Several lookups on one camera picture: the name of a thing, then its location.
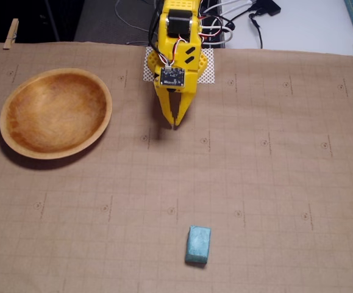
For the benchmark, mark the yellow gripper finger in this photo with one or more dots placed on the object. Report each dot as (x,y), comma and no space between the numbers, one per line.
(184,103)
(164,103)

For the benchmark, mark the blue rectangular block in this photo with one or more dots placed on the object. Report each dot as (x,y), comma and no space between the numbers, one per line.
(197,244)

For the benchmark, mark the small camera circuit board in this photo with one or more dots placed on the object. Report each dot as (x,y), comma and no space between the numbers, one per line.
(172,77)

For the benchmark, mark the round wooden bowl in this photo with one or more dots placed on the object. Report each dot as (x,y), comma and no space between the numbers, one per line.
(54,113)

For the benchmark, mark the white mesh mat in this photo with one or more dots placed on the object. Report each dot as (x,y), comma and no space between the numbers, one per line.
(208,77)

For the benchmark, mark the brown grid paper mat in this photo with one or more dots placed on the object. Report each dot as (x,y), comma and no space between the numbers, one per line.
(255,183)

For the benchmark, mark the wooden clothespin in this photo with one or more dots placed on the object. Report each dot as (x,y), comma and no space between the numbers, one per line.
(11,33)

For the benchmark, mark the black power adapter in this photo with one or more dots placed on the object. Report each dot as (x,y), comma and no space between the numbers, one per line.
(270,7)

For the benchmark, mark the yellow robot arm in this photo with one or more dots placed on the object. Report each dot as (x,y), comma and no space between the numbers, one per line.
(179,4)

